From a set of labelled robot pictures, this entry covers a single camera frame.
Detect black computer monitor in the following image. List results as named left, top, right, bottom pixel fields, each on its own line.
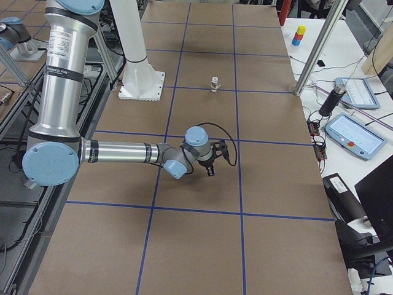
left=355, top=156, right=392, bottom=239

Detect aluminium frame post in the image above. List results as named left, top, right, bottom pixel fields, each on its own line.
left=294, top=0, right=349, bottom=96

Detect black cylinder device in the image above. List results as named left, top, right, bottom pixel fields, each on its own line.
left=318, top=85, right=346, bottom=117

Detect teach pendant tablet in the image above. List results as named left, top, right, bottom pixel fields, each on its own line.
left=325, top=113, right=387, bottom=160
left=335, top=77, right=381, bottom=110

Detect orange circuit board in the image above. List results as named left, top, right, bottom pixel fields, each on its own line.
left=306, top=120, right=327, bottom=162

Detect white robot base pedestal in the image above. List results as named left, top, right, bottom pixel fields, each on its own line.
left=110, top=0, right=165, bottom=101

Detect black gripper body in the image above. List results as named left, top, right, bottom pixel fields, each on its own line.
left=198, top=140, right=230, bottom=169

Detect far teach pendant tablet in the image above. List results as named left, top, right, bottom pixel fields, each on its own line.
left=335, top=77, right=381, bottom=110

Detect brown paper table mat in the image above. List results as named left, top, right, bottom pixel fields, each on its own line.
left=29, top=2, right=351, bottom=294

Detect black label printer box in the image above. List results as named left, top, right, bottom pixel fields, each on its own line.
left=322, top=173, right=366, bottom=223

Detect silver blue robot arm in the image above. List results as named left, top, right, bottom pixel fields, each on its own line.
left=21, top=1, right=230, bottom=186

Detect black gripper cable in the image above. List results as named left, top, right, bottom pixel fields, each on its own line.
left=181, top=122, right=238, bottom=176

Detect stacked coloured toy blocks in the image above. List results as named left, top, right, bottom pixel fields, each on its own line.
left=291, top=25, right=306, bottom=46

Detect near teach pendant tablet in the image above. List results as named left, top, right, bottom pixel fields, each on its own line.
left=325, top=113, right=387, bottom=160

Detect white PPR ball valve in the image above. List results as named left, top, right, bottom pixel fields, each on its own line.
left=211, top=76, right=221, bottom=92

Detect background blue robot arm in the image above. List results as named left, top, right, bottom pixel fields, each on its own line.
left=1, top=17, right=46, bottom=62

